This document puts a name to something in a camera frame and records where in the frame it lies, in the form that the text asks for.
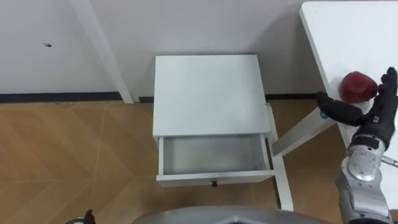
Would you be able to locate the white desk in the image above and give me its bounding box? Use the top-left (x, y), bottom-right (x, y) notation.
top-left (272, 0), bottom-right (398, 215)

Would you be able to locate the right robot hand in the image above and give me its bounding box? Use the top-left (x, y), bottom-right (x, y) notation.
top-left (315, 66), bottom-right (398, 151)

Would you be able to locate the white bedside cabinet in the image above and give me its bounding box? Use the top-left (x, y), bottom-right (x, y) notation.
top-left (152, 54), bottom-right (295, 212)

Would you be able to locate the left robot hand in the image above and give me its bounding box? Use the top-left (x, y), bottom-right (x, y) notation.
top-left (82, 209), bottom-right (96, 224)

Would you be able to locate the red apple soft toy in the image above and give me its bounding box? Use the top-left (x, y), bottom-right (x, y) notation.
top-left (338, 71), bottom-right (380, 104)

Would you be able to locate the white cabinet drawer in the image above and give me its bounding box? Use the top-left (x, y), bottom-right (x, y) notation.
top-left (155, 134), bottom-right (276, 189)

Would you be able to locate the black baseboard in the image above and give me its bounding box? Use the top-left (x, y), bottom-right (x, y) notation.
top-left (0, 91), bottom-right (318, 104)

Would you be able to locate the robot body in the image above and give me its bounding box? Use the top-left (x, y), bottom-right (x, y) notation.
top-left (130, 205), bottom-right (334, 224)

